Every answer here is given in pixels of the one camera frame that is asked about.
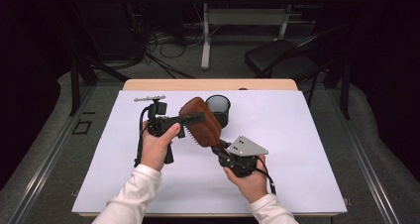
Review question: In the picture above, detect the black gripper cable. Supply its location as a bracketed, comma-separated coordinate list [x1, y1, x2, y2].
[227, 157, 277, 196]
[133, 105, 152, 168]

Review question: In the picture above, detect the person's right hand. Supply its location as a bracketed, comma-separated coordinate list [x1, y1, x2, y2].
[223, 154, 269, 204]

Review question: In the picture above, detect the black folding chair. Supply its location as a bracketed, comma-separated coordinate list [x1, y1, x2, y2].
[244, 22, 352, 106]

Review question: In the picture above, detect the black metal stand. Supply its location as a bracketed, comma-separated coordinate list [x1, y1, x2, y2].
[67, 50, 131, 118]

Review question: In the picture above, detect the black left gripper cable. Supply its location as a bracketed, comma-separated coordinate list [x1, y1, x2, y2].
[133, 105, 152, 168]

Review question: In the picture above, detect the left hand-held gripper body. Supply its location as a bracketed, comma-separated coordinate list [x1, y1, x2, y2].
[133, 94, 186, 166]

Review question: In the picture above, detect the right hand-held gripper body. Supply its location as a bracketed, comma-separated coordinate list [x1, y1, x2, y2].
[217, 135, 269, 178]

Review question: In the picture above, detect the white table mat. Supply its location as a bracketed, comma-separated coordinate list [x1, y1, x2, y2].
[71, 89, 349, 215]

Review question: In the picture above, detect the metal floor rail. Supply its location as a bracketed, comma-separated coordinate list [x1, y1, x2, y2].
[325, 86, 402, 224]
[9, 84, 97, 224]

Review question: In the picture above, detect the person's left hand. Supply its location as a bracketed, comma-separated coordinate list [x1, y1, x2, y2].
[140, 121, 182, 172]

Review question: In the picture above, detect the beige desk with white legs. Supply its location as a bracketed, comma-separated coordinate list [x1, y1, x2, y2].
[181, 0, 333, 70]

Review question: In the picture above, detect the wooden table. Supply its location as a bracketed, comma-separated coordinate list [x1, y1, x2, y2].
[71, 78, 349, 218]

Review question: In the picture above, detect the black mesh cup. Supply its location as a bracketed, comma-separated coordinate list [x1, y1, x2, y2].
[204, 94, 232, 130]

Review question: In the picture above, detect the bundle of black cables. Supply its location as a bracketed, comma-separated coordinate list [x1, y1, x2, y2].
[127, 2, 202, 80]

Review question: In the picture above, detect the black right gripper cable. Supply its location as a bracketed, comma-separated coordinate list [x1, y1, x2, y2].
[227, 157, 277, 196]

